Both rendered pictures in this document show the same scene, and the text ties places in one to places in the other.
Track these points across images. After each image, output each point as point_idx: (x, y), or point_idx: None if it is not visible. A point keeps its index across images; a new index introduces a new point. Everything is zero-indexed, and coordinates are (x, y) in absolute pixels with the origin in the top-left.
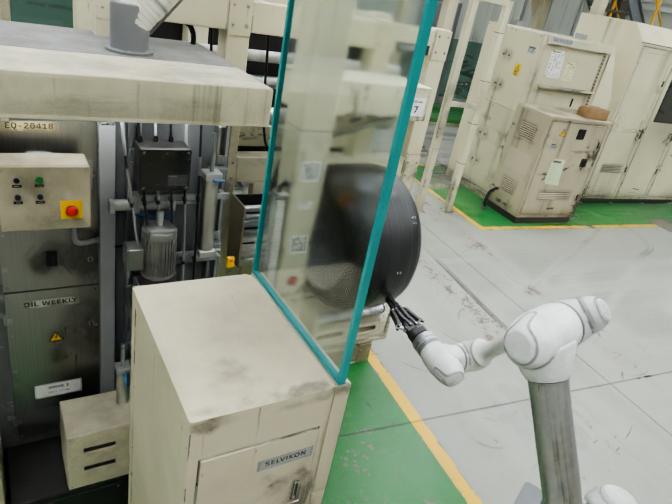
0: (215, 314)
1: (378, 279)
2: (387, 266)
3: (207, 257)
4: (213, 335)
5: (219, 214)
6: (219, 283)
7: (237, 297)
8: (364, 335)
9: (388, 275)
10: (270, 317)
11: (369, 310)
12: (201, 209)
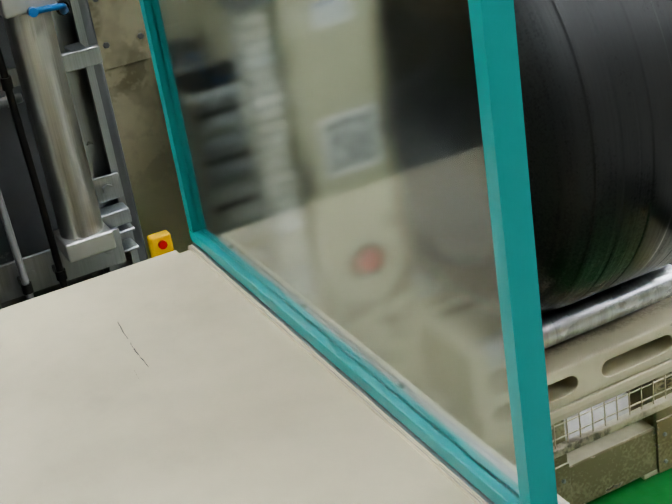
0: (59, 395)
1: (630, 175)
2: (646, 124)
3: (101, 258)
4: (45, 466)
5: (99, 122)
6: (82, 298)
7: (139, 324)
8: (645, 373)
9: (659, 154)
10: (252, 358)
11: (638, 293)
12: (29, 114)
